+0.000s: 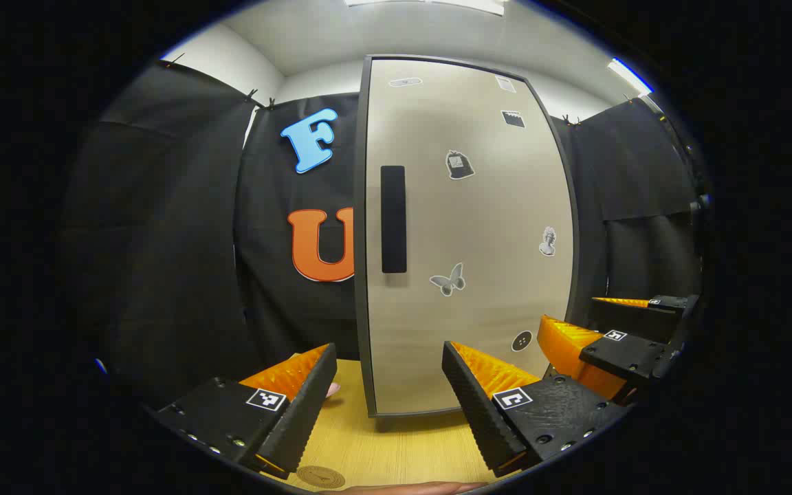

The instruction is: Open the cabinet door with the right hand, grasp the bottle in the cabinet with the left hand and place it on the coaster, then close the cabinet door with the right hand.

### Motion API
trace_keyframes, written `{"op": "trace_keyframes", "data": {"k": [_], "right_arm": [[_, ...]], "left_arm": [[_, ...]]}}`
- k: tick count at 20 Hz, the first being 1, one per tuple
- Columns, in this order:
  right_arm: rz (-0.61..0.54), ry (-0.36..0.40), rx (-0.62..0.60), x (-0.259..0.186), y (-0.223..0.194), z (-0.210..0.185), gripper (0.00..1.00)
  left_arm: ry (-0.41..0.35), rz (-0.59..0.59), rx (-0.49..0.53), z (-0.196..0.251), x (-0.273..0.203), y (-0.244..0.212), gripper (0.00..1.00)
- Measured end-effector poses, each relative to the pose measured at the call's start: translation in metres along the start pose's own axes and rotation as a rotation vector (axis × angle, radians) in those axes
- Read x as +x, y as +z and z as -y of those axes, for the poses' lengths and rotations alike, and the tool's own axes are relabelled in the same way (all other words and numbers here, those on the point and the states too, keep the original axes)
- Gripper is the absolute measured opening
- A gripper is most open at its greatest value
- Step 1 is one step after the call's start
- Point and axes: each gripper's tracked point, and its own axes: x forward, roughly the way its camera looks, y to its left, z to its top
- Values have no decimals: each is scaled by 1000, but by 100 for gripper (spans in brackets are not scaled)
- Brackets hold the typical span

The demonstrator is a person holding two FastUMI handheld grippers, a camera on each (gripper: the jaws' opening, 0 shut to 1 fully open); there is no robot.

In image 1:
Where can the black backdrop cloth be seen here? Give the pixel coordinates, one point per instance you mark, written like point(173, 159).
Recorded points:
point(162, 240)

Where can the ceiling light panel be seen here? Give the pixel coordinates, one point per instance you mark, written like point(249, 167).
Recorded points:
point(430, 3)
point(630, 75)

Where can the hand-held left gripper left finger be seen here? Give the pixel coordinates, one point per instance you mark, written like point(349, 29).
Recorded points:
point(303, 419)

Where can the grey cabinet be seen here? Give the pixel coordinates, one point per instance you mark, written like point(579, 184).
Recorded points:
point(361, 206)

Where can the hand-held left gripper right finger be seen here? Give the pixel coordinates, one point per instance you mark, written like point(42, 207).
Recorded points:
point(478, 412)

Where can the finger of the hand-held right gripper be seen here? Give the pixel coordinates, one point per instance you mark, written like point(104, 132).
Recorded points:
point(643, 320)
point(626, 354)

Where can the pink plush toy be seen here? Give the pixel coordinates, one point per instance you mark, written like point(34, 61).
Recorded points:
point(333, 390)

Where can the round brown coaster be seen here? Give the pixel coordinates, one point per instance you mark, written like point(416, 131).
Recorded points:
point(320, 476)

